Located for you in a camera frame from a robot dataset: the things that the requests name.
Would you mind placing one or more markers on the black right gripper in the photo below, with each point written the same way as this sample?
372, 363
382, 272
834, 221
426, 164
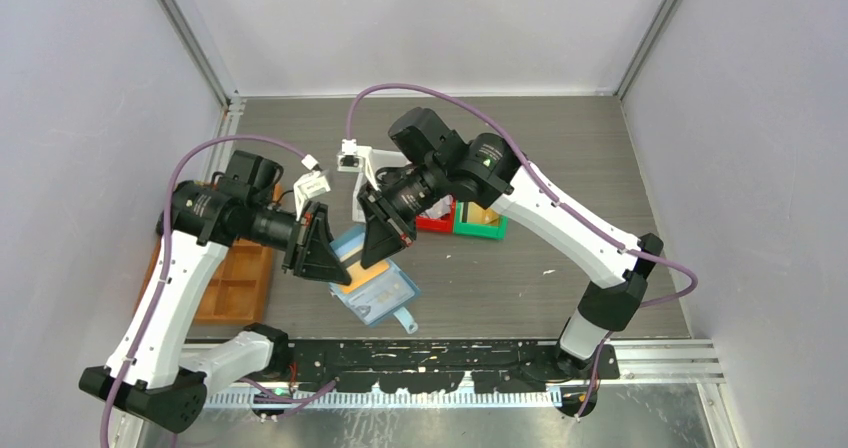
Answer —
386, 232

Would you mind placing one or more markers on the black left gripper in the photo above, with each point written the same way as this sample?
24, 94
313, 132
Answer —
310, 251

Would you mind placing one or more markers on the orange gold credit card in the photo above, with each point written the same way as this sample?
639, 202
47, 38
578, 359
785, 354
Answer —
360, 275

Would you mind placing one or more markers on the blue leather card holder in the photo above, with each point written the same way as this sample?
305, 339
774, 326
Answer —
351, 243

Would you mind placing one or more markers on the silver VIP credit card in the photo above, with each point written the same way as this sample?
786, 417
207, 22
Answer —
378, 298

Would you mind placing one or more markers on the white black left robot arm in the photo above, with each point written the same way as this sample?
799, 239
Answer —
146, 375

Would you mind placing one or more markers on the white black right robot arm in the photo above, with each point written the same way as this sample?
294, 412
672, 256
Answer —
489, 172

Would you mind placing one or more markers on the cards in red bin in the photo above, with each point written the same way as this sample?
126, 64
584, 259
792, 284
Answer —
439, 210

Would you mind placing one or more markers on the gold card in green bin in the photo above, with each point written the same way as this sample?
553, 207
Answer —
474, 214

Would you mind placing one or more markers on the red plastic bin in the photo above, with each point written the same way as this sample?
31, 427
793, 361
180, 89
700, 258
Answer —
444, 225

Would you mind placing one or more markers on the white plastic bin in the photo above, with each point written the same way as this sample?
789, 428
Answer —
374, 159

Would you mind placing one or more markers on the orange compartment tray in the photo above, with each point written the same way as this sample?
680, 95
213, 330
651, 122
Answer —
237, 291

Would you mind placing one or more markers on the green plastic bin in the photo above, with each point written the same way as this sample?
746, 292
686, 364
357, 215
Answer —
486, 232

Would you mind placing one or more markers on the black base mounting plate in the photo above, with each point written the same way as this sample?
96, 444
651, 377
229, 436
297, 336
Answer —
424, 366

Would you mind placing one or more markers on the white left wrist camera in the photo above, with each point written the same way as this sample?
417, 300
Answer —
309, 186

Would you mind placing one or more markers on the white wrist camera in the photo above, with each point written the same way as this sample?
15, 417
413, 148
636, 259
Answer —
309, 186
351, 160

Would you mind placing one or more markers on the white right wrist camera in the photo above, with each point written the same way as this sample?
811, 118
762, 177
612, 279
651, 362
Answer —
351, 160

